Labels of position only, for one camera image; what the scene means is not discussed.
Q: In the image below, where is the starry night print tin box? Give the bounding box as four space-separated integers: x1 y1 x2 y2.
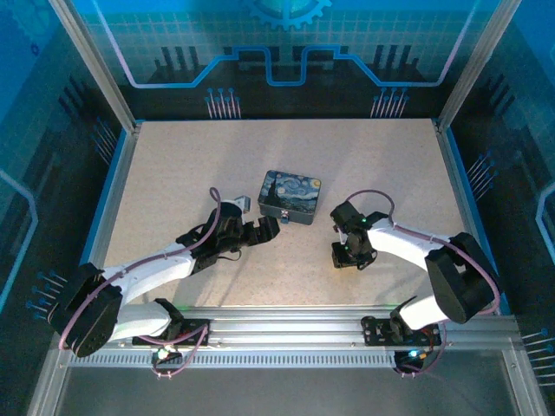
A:
257 169 324 227

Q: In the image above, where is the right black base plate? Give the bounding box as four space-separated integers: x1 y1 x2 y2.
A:
361 315 442 348

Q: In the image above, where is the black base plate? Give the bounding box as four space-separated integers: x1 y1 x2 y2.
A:
131 318 212 348
361 315 442 348

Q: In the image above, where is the aluminium mounting rail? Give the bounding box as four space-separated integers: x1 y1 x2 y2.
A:
55 304 521 348

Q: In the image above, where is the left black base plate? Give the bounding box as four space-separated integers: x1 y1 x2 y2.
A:
131 318 212 348

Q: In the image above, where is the slotted grey cable duct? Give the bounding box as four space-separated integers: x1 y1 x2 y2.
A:
68 351 420 370

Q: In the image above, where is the aluminium frame post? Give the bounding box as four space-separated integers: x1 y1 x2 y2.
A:
46 0 140 132
436 0 522 131

